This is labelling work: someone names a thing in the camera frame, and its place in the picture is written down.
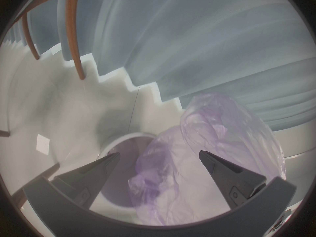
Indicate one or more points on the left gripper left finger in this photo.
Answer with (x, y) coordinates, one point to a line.
(98, 174)

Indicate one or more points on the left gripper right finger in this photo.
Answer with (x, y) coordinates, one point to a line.
(227, 176)

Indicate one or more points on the purple plastic bag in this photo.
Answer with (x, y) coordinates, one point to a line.
(197, 132)

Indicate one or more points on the white trash bin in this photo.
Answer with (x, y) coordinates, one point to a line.
(111, 143)

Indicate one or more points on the pale blue curtain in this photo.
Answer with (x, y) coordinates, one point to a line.
(197, 46)

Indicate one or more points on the white cushioned wooden chair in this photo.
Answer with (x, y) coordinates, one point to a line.
(74, 33)

